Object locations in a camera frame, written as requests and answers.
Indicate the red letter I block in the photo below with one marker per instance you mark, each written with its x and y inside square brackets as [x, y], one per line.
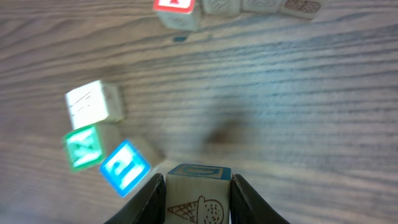
[179, 14]

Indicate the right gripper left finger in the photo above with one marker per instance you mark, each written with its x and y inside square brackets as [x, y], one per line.
[146, 207]

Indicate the green letter Z block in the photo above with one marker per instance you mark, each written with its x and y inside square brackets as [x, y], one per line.
[90, 145]

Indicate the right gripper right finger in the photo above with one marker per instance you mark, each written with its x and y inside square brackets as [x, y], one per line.
[248, 207]

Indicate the white ice cream block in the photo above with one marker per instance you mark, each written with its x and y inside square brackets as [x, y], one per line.
[197, 194]

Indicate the yellow block row end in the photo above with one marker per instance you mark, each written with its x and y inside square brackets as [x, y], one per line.
[308, 9]

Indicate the blue letter P block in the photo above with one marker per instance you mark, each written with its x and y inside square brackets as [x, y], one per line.
[131, 164]

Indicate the white sketch block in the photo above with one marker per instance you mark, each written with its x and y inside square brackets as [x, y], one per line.
[94, 102]

